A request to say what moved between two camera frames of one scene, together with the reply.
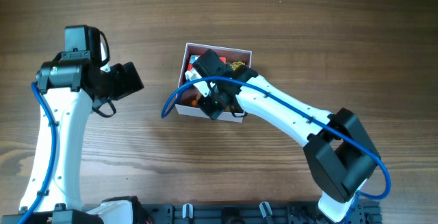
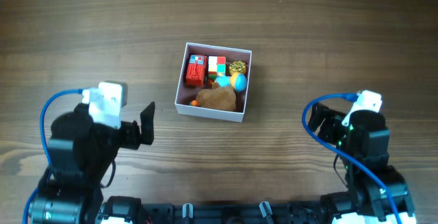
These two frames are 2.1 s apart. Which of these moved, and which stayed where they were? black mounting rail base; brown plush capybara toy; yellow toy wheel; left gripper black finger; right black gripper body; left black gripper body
Moved: left black gripper body; left gripper black finger; right black gripper body; brown plush capybara toy
Stayed: black mounting rail base; yellow toy wheel
